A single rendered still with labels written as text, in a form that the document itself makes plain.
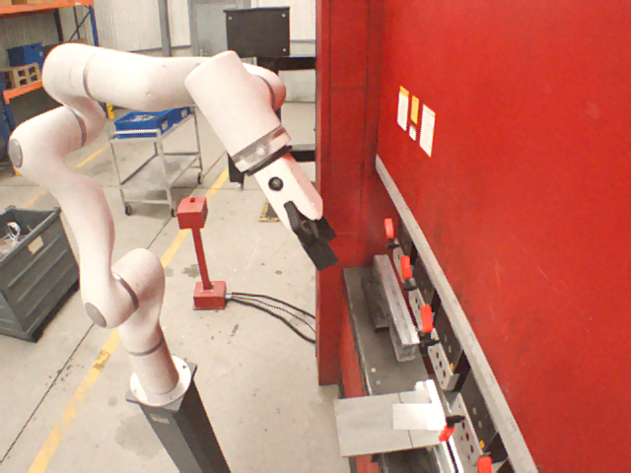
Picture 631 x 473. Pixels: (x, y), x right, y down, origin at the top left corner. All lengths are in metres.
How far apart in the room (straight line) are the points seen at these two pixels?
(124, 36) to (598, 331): 9.14
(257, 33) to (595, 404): 1.45
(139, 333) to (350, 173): 0.96
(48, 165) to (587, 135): 0.85
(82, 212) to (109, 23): 8.62
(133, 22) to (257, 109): 8.58
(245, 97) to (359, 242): 1.25
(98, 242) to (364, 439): 0.79
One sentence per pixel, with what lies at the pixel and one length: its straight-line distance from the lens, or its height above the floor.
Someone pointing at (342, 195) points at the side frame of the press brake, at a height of 1.22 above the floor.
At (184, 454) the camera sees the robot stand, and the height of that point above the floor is 0.67.
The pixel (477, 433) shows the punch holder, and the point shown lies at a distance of 0.82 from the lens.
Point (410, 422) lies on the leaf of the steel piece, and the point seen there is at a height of 1.00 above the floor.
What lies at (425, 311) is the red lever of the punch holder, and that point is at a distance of 0.95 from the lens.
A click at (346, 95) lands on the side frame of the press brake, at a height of 1.63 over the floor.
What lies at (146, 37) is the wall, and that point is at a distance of 8.96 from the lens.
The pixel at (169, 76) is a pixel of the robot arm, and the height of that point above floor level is 1.85.
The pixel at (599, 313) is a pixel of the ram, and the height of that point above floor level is 1.67.
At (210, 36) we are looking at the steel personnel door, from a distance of 8.30.
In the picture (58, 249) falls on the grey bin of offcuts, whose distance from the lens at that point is 3.27.
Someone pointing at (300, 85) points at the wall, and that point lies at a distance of 8.01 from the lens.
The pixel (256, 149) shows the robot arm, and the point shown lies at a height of 1.76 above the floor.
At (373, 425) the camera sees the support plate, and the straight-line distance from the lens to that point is 1.10.
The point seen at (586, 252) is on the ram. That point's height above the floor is 1.71.
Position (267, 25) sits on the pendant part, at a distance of 1.53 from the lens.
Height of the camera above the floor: 1.94
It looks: 33 degrees down
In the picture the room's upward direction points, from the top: straight up
